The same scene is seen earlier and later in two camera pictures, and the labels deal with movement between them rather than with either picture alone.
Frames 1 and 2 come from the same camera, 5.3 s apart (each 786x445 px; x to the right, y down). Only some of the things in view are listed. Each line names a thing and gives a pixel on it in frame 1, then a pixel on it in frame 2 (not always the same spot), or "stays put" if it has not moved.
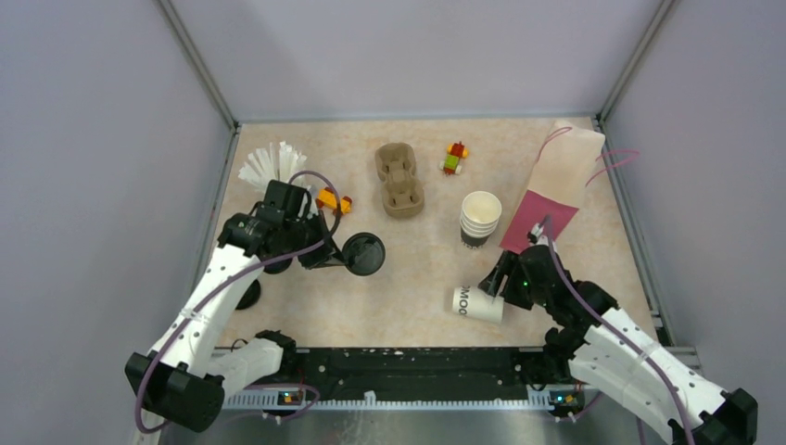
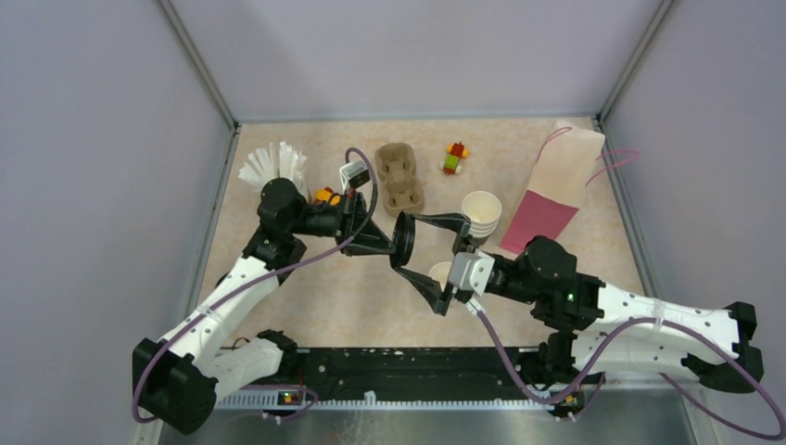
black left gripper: (322, 257) → (350, 212)
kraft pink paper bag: (559, 181) stays put
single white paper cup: (472, 301) → (439, 272)
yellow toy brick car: (327, 198) stays put
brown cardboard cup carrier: (403, 194) stays put
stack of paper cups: (479, 217) stays put
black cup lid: (364, 252) → (403, 239)
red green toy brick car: (450, 164) stays put
